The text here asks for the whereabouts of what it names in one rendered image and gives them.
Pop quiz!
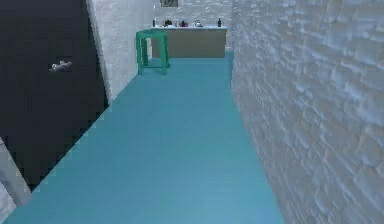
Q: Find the green stool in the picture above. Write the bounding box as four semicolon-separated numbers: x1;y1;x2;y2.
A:
135;29;171;76

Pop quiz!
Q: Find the black room door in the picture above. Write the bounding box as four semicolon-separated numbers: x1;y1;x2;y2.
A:
0;0;110;192

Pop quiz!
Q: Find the tan counter with white top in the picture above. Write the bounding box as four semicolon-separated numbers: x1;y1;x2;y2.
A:
150;25;228;59

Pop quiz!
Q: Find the silver door handle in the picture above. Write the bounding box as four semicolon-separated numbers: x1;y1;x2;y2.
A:
48;60;73;73

